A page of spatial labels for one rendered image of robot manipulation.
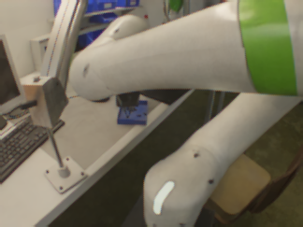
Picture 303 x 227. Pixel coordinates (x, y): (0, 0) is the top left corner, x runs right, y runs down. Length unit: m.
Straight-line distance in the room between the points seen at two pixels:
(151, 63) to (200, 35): 0.08
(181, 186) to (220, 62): 0.24
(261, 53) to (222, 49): 0.04
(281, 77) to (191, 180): 0.26
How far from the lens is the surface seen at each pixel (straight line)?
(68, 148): 0.67
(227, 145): 0.45
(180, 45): 0.23
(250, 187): 1.00
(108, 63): 0.32
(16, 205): 0.59
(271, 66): 0.19
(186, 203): 0.38
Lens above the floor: 1.35
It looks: 33 degrees down
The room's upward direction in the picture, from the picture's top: 2 degrees clockwise
